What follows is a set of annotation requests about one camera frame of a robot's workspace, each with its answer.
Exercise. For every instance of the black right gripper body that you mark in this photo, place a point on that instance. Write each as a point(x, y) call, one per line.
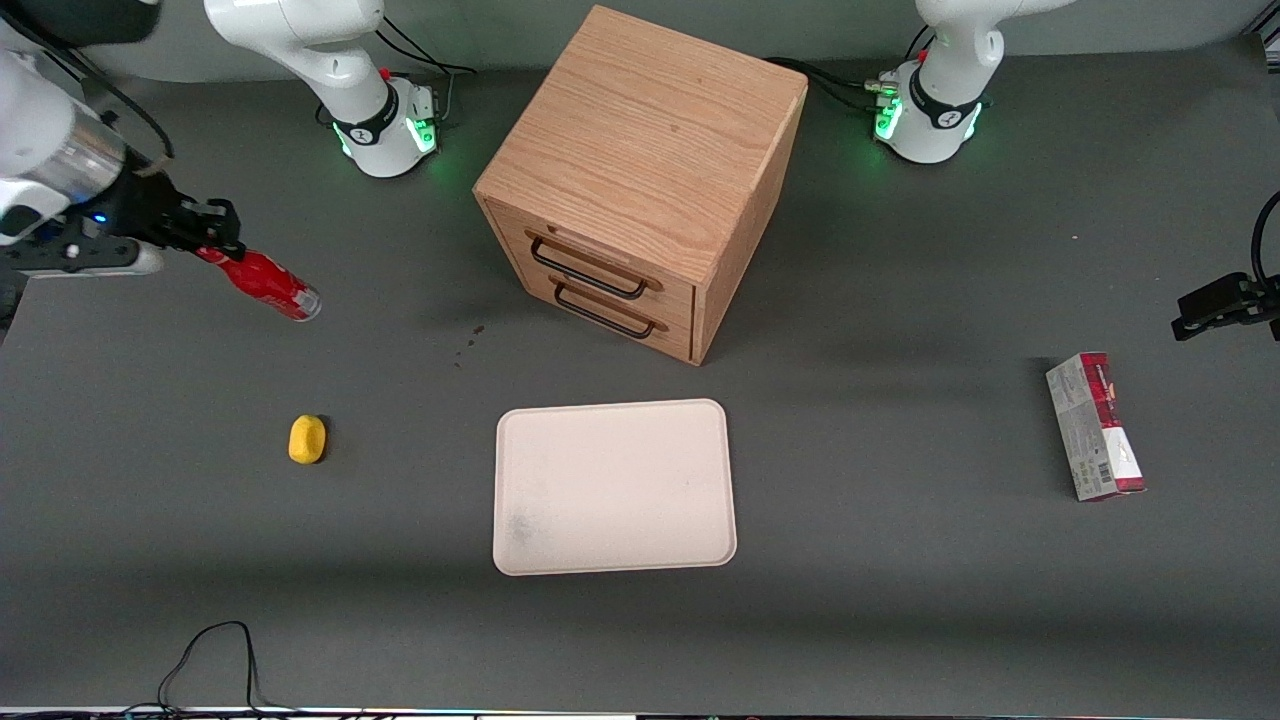
point(143, 212)

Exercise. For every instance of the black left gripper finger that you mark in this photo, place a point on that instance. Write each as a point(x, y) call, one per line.
point(1200, 325)
point(1215, 293)

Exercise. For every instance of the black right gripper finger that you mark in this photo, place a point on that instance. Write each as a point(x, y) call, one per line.
point(212, 212)
point(222, 244)

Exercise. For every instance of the red coke bottle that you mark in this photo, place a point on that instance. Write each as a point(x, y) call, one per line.
point(270, 284)

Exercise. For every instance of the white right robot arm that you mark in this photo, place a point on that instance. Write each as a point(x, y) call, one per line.
point(300, 40)

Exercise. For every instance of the beige plastic tray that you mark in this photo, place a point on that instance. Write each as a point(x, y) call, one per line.
point(614, 487)

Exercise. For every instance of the grey and red carton box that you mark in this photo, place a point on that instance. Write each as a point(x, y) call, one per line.
point(1095, 425)

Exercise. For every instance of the yellow lemon toy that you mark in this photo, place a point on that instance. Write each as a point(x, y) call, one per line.
point(307, 439)

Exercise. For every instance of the wooden drawer cabinet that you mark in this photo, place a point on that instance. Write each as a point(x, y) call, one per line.
point(650, 150)

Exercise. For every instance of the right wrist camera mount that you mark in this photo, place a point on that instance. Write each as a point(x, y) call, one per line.
point(80, 256)

